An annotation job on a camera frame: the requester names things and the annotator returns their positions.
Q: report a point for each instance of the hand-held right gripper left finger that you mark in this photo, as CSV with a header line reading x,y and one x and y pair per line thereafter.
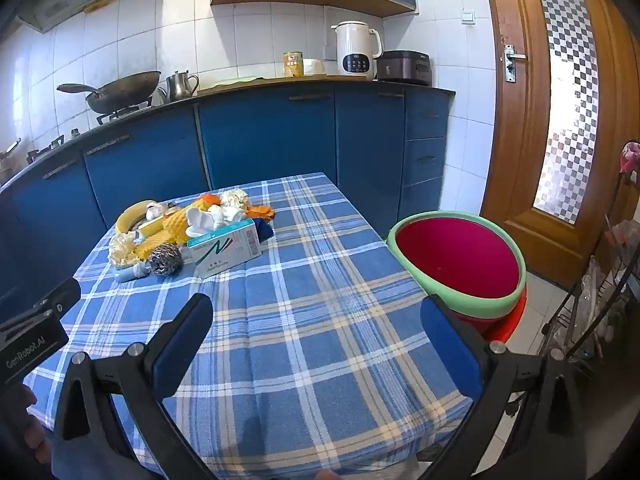
x,y
177,355

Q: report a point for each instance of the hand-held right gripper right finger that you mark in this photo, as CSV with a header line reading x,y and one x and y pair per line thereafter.
x,y
450,350

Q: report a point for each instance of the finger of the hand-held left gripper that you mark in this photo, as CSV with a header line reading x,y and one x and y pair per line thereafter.
x,y
57,297

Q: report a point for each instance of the light blue tube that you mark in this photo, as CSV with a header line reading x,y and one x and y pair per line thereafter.
x,y
131,272

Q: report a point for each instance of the cream foam fruit net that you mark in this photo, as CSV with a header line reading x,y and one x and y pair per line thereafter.
x,y
124,250

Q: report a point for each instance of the red basin with green rim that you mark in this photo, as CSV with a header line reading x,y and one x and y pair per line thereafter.
x,y
460,255

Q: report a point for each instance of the steel wool scrubber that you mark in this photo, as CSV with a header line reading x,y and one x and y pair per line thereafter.
x,y
165,259

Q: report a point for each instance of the white green tissue box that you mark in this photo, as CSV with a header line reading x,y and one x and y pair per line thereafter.
x,y
227,252

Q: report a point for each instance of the pale yellow sponge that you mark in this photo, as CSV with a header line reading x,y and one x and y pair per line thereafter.
x,y
150,229

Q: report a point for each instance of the yellow foam fruit net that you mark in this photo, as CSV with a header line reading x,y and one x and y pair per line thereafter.
x,y
174,225

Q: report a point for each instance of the white tissue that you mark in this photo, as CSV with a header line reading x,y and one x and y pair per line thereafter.
x,y
207,222

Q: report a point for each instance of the dark blue cloth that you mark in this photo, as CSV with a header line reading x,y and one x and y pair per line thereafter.
x,y
261,230

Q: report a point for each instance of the orange plastic bag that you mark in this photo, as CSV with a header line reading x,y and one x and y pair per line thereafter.
x,y
207,201

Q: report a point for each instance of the orange peel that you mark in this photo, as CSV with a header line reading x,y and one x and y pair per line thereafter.
x,y
261,212

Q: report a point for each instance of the white foam net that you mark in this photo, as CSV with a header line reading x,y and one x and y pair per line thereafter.
x,y
235,198

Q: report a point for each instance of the person's left hand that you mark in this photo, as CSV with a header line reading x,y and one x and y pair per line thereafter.
x,y
25,410

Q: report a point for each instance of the red plastic stool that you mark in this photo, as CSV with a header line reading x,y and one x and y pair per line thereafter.
x,y
500,325

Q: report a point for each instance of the yellow banana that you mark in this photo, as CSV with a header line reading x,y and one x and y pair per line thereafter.
x,y
131,213

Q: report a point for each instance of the blue plaid tablecloth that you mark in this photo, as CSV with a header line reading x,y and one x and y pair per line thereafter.
x,y
300,310

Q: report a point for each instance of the white garlic bulb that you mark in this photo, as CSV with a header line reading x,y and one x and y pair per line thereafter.
x,y
157,210

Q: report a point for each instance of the gas stove burner grate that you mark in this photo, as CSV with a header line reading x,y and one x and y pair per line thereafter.
x,y
46,150
125,112

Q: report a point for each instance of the wooden door with glass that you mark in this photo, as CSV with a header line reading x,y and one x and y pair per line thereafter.
x,y
530,160

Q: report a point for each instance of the clear plastic bag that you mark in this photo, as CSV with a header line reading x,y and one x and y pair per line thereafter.
x,y
622,232

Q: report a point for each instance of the black wok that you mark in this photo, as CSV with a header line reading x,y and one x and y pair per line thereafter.
x,y
120,91

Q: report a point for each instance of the blue kitchen base cabinets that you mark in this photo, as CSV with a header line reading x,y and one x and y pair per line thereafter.
x,y
270,135

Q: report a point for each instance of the steel kettle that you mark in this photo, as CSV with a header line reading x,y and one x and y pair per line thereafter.
x,y
179,87

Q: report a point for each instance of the pink cloth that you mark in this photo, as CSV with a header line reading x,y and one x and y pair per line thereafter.
x,y
631,157

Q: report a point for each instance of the green white dish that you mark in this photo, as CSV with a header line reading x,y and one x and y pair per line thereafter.
x,y
235,80

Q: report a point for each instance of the dark rice cooker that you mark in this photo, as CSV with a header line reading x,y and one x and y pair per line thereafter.
x,y
404,67

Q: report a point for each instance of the yellow can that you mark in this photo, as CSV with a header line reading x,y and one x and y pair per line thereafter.
x,y
293,65

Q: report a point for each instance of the white electric kettle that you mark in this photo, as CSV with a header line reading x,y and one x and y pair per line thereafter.
x,y
355,50

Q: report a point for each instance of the white light switch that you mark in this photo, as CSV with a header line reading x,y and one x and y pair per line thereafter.
x,y
468,17

